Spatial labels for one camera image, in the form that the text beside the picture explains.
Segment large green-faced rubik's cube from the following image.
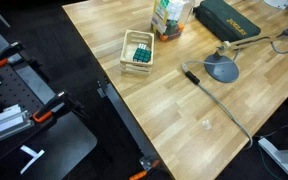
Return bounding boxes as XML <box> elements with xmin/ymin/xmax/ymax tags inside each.
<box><xmin>132</xmin><ymin>47</ymin><xmax>153</xmax><ymax>64</ymax></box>

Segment light wooden slatted crate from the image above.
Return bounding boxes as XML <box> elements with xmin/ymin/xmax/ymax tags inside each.
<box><xmin>119</xmin><ymin>29</ymin><xmax>156</xmax><ymax>76</ymax></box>

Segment small clear plastic cup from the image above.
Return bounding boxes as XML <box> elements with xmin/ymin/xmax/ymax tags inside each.
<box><xmin>201</xmin><ymin>119</ymin><xmax>213</xmax><ymax>131</ymax></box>

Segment clear plastic toy package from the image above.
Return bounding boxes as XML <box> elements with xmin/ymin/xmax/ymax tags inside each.
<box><xmin>150</xmin><ymin>0</ymin><xmax>196</xmax><ymax>42</ymax></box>

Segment grey round lamp base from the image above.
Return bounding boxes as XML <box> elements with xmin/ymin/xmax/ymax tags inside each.
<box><xmin>203</xmin><ymin>53</ymin><xmax>240</xmax><ymax>84</ymax></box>

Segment dark grey rounded plate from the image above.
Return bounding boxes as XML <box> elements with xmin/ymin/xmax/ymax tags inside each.
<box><xmin>15</xmin><ymin>111</ymin><xmax>98</xmax><ymax>180</ymax></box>

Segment dark green zipped case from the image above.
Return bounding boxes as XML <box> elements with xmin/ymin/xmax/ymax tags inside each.
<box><xmin>193</xmin><ymin>0</ymin><xmax>262</xmax><ymax>43</ymax></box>

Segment black perforated mounting board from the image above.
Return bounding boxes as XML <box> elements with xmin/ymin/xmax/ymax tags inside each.
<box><xmin>0</xmin><ymin>54</ymin><xmax>68</xmax><ymax>168</ymax></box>

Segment white metal table leg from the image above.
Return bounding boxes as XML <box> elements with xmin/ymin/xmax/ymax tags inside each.
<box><xmin>257</xmin><ymin>137</ymin><xmax>288</xmax><ymax>180</ymax></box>

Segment white round object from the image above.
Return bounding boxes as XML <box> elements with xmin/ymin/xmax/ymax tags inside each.
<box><xmin>263</xmin><ymin>0</ymin><xmax>288</xmax><ymax>10</ymax></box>

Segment steel bar clamp orange handle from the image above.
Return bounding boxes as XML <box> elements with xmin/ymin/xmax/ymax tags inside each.
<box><xmin>96</xmin><ymin>78</ymin><xmax>162</xmax><ymax>180</ymax></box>

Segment grey cable with black connector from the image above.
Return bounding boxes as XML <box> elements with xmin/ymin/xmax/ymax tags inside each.
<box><xmin>181</xmin><ymin>59</ymin><xmax>254</xmax><ymax>150</ymax></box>

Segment black clamp with orange handle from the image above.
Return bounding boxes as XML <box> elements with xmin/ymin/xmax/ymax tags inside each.
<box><xmin>0</xmin><ymin>41</ymin><xmax>27</xmax><ymax>69</ymax></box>
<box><xmin>32</xmin><ymin>90</ymin><xmax>86</xmax><ymax>124</ymax></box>

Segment thin black floor cable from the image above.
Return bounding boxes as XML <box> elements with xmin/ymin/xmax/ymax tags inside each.
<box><xmin>253</xmin><ymin>120</ymin><xmax>288</xmax><ymax>140</ymax></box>

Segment aluminium extrusion rail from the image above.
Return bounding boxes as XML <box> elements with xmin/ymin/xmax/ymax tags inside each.
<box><xmin>0</xmin><ymin>103</ymin><xmax>35</xmax><ymax>148</ymax></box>

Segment grey lamp power cable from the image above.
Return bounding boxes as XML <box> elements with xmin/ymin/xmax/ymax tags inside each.
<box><xmin>269</xmin><ymin>39</ymin><xmax>288</xmax><ymax>55</ymax></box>

